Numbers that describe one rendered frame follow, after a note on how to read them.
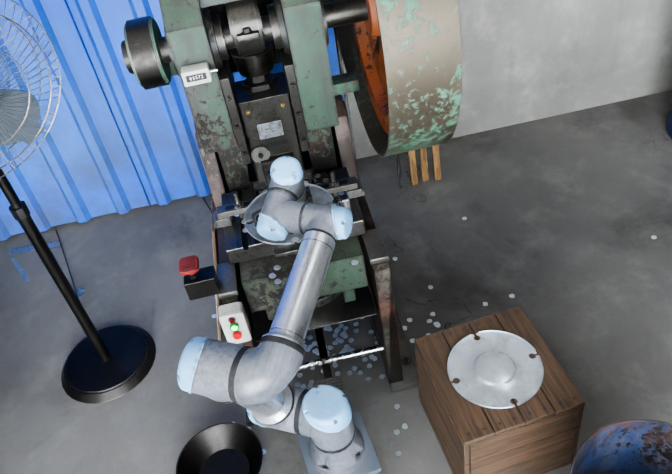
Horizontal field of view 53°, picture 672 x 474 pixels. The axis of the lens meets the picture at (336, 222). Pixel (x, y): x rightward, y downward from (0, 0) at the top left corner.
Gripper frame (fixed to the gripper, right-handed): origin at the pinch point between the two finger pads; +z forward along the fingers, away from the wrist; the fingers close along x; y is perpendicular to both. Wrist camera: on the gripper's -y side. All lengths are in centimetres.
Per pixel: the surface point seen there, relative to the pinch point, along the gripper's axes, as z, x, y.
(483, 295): 92, -10, 71
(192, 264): 13.2, 3.6, -30.7
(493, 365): 35, -46, 50
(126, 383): 90, -4, -76
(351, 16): -31, 43, 31
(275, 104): -15.7, 31.6, 5.1
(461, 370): 36, -45, 40
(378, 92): -2, 36, 37
